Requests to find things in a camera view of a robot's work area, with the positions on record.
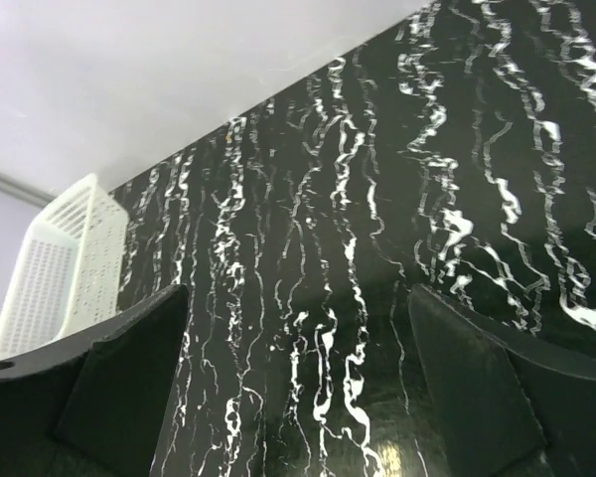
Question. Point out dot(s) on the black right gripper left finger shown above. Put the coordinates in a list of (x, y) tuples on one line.
[(93, 403)]

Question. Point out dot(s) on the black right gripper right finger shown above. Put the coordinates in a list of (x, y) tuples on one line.
[(507, 404)]

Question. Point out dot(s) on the white perforated plastic basket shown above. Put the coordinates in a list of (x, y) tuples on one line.
[(67, 272)]

